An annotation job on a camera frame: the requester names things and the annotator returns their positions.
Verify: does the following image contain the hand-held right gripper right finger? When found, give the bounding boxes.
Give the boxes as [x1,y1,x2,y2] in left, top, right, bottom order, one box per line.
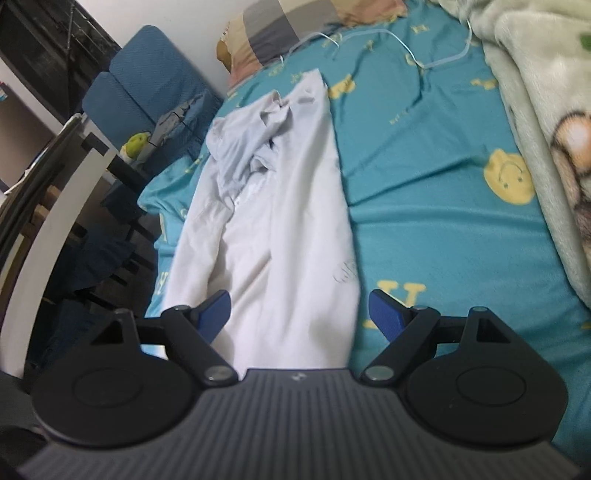
[360,288,513,385]

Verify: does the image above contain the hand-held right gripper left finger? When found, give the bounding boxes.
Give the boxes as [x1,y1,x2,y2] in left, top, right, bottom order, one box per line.
[90,289,239,387]

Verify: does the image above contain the white shirt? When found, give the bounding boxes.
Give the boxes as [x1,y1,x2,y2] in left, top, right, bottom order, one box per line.
[157,68,364,371]

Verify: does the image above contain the teal printed bed sheet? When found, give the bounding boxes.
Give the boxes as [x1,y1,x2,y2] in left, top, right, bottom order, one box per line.
[137,0,591,462]

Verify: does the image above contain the green plush toy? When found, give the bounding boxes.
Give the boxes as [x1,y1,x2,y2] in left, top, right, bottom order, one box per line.
[120,132,153,161]

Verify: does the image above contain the white edged table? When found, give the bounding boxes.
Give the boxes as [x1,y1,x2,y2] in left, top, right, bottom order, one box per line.
[0,113,155,377]

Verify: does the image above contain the grey cloth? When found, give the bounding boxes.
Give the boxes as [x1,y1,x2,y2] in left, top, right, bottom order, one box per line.
[150,93,207,149]

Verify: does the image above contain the pale green fleece blanket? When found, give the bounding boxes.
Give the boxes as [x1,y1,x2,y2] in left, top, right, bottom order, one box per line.
[435,0,591,311]

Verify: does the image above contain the patchwork pillow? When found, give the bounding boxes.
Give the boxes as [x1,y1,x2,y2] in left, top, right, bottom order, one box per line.
[217,0,410,87]

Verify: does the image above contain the dark window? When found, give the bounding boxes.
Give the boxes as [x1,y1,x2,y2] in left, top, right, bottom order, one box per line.
[0,0,123,126]

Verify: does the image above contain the white charging cable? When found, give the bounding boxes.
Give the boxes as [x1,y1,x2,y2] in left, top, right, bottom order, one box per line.
[277,13,475,71]

